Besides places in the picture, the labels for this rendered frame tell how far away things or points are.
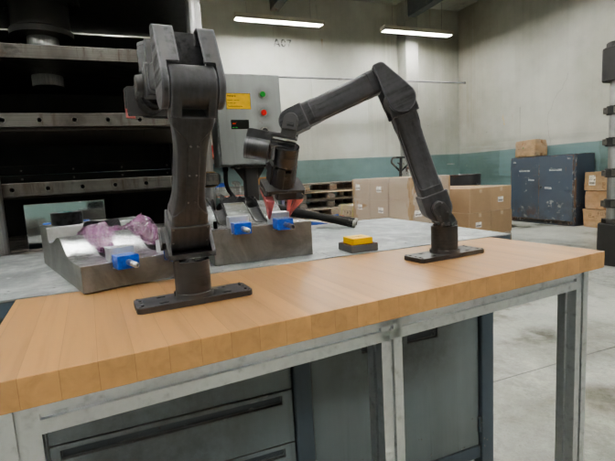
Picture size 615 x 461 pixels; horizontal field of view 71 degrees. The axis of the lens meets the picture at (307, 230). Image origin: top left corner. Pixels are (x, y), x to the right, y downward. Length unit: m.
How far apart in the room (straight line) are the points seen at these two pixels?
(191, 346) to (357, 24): 8.92
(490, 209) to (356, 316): 5.25
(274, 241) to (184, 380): 0.54
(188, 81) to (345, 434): 1.05
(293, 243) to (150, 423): 0.55
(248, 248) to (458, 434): 0.93
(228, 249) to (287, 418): 0.49
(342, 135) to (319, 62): 1.43
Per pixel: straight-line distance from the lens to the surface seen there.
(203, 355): 0.63
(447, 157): 10.08
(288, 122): 1.00
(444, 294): 0.83
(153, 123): 1.88
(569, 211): 7.86
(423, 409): 1.48
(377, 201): 5.38
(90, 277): 0.97
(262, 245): 1.11
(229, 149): 1.97
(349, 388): 1.31
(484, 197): 5.80
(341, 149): 8.70
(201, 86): 0.66
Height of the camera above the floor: 1.01
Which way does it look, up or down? 7 degrees down
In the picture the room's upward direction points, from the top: 3 degrees counter-clockwise
